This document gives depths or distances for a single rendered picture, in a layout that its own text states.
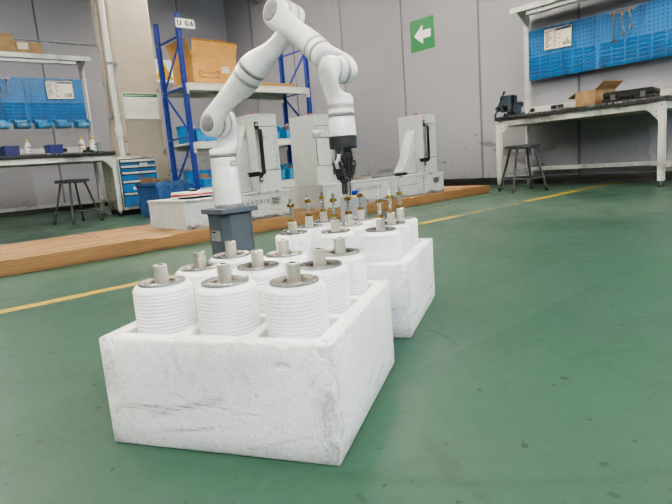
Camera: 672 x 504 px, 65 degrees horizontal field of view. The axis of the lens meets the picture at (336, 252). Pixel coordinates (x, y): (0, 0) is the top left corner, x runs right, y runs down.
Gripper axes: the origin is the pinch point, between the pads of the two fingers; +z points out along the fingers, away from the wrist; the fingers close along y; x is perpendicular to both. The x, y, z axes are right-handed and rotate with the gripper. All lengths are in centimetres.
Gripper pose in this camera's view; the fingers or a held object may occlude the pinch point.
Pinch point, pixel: (346, 189)
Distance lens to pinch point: 144.8
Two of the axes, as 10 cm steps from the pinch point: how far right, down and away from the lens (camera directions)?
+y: 3.6, -1.8, 9.1
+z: 0.8, 9.8, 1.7
